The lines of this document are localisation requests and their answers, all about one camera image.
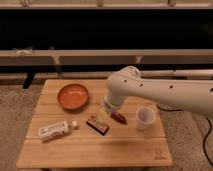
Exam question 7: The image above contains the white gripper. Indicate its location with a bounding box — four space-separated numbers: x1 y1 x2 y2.
101 96 124 113

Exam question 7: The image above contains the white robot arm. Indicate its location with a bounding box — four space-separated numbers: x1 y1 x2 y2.
102 66 213 119

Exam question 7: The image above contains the white ceramic cup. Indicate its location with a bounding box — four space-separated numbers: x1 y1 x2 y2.
136 106 156 130

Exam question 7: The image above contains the dark red snack wrapper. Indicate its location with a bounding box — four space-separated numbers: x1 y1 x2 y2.
111 112 126 124

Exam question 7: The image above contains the brown chocolate bar box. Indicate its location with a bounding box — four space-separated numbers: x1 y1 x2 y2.
86 115 109 135

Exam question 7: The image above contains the orange bowl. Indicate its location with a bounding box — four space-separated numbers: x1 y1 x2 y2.
57 84 89 110

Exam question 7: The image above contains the wooden table board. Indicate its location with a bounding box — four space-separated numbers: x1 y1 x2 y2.
16 80 172 169

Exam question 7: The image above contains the white plastic bottle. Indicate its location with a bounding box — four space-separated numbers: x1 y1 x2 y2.
38 121 78 142

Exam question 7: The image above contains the grey metal rail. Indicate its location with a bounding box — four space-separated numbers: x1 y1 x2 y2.
0 49 213 66

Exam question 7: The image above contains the black power cable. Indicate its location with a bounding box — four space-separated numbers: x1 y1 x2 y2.
156 104 213 168

